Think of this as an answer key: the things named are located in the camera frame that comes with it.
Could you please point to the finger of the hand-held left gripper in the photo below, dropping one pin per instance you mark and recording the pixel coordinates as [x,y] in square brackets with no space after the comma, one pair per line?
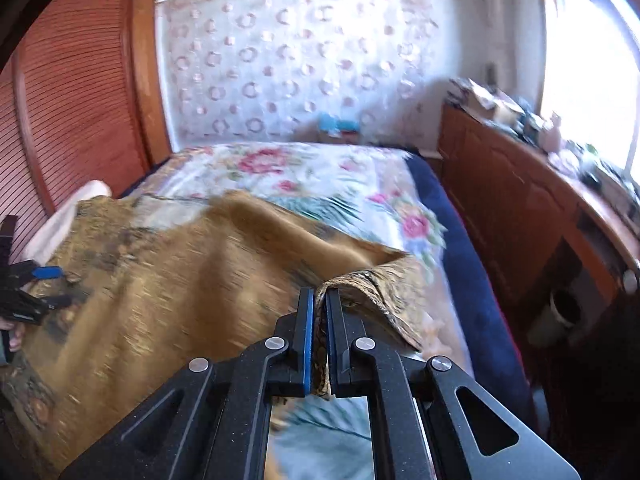
[46,273]
[59,302]

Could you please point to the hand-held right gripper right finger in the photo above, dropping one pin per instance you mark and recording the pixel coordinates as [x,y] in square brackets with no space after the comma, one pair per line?
[334,340]

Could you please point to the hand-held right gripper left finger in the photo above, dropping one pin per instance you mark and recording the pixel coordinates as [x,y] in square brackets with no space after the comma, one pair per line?
[307,340]

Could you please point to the golden brown patterned garment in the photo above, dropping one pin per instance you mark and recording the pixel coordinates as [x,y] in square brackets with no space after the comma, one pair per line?
[175,310]

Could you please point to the white rolled pillow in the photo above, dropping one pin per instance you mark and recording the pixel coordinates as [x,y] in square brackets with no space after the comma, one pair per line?
[85,196]

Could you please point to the dark blue blanket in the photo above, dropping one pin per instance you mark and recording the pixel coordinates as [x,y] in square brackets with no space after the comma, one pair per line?
[465,250]

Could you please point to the white floral blanket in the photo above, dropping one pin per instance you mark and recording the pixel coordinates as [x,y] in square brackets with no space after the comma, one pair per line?
[325,180]

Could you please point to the wooden louvered wardrobe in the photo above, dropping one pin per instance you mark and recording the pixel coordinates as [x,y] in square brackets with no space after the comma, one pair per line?
[85,85]

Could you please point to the small blue box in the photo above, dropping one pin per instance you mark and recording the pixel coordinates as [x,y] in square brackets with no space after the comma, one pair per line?
[336,126]

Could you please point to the pale cup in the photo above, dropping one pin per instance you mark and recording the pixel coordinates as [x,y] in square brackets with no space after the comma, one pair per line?
[555,317]

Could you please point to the wooden cabinet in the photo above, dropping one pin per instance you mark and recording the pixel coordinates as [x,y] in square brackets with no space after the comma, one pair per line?
[500,185]

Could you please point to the dark chair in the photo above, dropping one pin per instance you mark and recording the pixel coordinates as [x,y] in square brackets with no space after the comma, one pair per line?
[600,385]

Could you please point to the sheer circle-patterned curtain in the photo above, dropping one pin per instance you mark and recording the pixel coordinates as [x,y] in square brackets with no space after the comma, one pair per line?
[300,60]

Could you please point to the open cardboard box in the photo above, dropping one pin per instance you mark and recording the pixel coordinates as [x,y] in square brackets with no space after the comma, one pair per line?
[487,102]

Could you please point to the pink bottle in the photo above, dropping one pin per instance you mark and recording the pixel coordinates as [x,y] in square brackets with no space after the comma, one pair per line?
[552,135]

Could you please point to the bright window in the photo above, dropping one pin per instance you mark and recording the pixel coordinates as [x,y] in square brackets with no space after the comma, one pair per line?
[590,60]

